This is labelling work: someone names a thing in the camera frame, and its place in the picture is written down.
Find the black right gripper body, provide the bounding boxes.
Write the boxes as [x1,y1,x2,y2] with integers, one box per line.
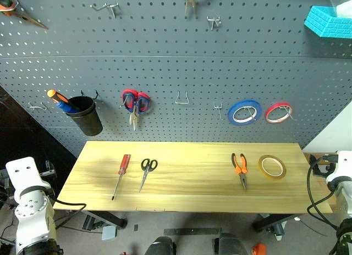
[316,153,339,176]

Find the yellow tape roll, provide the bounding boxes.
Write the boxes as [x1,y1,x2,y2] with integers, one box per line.
[257,154,287,180]

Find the metal pegboard hook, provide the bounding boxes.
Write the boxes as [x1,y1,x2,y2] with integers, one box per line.
[28,101,48,110]
[278,106,295,121]
[90,2,121,19]
[206,15,222,31]
[213,102,224,120]
[174,91,190,105]
[241,106,259,120]

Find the red tape roll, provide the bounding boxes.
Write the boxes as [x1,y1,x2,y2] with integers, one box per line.
[264,102,294,124]

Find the black table leg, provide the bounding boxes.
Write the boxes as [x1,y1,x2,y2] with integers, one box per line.
[81,210,128,229]
[251,213,299,234]

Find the orange black needle-nose pliers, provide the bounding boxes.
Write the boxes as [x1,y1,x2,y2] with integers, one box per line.
[230,152,249,192]

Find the blue tape roll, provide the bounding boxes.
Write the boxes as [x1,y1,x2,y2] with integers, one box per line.
[227,99,262,126]

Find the small orange object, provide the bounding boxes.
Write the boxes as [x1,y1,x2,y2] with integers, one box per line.
[251,243,267,255]

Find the dark rounded shape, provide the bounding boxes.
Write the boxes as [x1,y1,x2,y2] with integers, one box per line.
[144,236,177,255]
[213,232,249,255]

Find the cyan brick-pattern box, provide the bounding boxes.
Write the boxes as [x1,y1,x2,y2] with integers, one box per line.
[303,5,352,39]

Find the flat metal strip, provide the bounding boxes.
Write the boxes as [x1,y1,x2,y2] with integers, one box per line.
[163,228,222,236]

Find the clear plastic bag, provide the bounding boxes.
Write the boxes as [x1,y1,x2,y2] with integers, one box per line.
[326,0,352,19]

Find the grey perforated pegboard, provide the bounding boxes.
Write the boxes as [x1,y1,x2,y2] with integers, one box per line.
[0,0,352,159]

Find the grey foot pedal box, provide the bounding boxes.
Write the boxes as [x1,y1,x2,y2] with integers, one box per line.
[101,225,118,241]

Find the black hanging cup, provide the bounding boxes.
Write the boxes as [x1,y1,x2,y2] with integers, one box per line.
[64,96,104,137]

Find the orange black long-nose pliers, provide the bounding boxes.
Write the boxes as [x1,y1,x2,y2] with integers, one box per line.
[0,0,50,30]

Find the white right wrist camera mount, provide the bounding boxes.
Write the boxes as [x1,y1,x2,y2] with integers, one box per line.
[326,150,352,185]

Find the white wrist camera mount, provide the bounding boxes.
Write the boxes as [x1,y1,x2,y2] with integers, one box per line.
[326,150,352,185]
[5,156,45,190]

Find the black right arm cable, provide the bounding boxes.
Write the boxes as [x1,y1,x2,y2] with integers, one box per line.
[306,153,342,231]

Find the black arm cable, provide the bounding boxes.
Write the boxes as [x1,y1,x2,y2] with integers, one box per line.
[53,199,87,229]
[306,153,342,231]

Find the black handled scissors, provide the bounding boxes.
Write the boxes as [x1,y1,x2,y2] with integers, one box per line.
[138,158,159,193]

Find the red blue handled scissors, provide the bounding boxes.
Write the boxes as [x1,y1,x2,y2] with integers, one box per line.
[121,88,152,132]

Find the red handled screwdriver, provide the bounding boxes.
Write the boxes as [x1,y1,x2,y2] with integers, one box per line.
[111,153,131,201]

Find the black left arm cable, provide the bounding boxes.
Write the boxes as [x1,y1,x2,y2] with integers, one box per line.
[53,199,87,229]

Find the orange blue handled screwdriver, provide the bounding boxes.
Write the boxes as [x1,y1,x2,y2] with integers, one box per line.
[46,89,80,114]

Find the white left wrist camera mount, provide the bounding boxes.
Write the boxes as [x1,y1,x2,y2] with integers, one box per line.
[5,156,45,190]

